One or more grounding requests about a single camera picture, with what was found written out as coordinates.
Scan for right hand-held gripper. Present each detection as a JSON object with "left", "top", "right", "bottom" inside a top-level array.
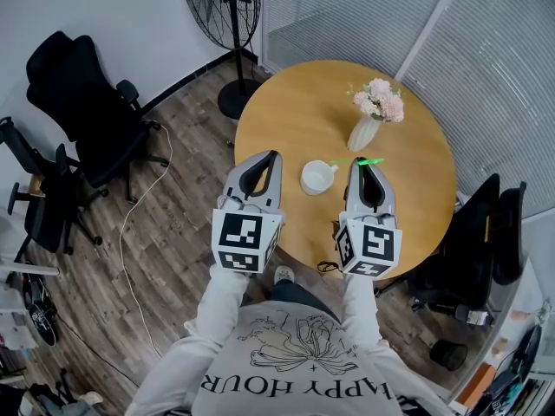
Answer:
[{"left": 334, "top": 158, "right": 403, "bottom": 278}]

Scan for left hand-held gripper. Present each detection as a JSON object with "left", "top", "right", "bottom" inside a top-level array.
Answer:
[{"left": 211, "top": 149, "right": 285, "bottom": 275}]

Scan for green stir stick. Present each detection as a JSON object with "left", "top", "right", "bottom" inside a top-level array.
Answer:
[{"left": 329, "top": 157, "right": 385, "bottom": 166}]

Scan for white mug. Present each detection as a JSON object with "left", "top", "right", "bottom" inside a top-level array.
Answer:
[{"left": 300, "top": 159, "right": 339, "bottom": 197}]

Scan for person's left forearm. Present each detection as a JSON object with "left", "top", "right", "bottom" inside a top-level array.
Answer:
[{"left": 184, "top": 264, "right": 251, "bottom": 350}]

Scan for person's right forearm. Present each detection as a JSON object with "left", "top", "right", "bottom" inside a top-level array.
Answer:
[{"left": 342, "top": 273, "right": 389, "bottom": 350}]

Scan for white ribbed vase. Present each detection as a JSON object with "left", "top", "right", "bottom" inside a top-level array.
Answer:
[{"left": 346, "top": 117, "right": 382, "bottom": 153}]

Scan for person's left white shoe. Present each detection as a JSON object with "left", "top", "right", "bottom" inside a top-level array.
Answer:
[{"left": 274, "top": 264, "right": 296, "bottom": 285}]

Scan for pink flower bouquet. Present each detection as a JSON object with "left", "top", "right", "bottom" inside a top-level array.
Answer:
[{"left": 346, "top": 78, "right": 405, "bottom": 124}]

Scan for person's dark jeans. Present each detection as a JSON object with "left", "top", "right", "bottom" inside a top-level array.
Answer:
[{"left": 266, "top": 282, "right": 343, "bottom": 321}]

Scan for black standing fan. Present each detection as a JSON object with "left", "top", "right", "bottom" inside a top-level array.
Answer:
[{"left": 179, "top": 0, "right": 264, "bottom": 120}]

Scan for person's white printed sweatshirt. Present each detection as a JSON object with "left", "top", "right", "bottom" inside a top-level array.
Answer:
[{"left": 193, "top": 301, "right": 430, "bottom": 416}]

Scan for black waste bin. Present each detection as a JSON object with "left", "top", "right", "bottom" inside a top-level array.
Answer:
[{"left": 428, "top": 339, "right": 469, "bottom": 373}]

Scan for large black office chair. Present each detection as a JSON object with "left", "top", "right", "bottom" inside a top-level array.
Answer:
[{"left": 25, "top": 30, "right": 170, "bottom": 204}]

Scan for white desk with clutter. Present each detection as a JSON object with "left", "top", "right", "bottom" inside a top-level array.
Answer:
[{"left": 450, "top": 249, "right": 555, "bottom": 409}]

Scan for orange box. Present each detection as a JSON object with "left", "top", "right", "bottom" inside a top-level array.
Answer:
[{"left": 466, "top": 361, "right": 498, "bottom": 409}]

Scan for black printed board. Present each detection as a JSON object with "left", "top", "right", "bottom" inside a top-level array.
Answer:
[{"left": 23, "top": 275, "right": 58, "bottom": 348}]

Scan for white floor cable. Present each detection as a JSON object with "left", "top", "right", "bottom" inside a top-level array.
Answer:
[{"left": 119, "top": 121, "right": 174, "bottom": 360}]

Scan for thin black floor cable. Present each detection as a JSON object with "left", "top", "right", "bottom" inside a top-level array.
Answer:
[{"left": 55, "top": 318, "right": 142, "bottom": 389}]

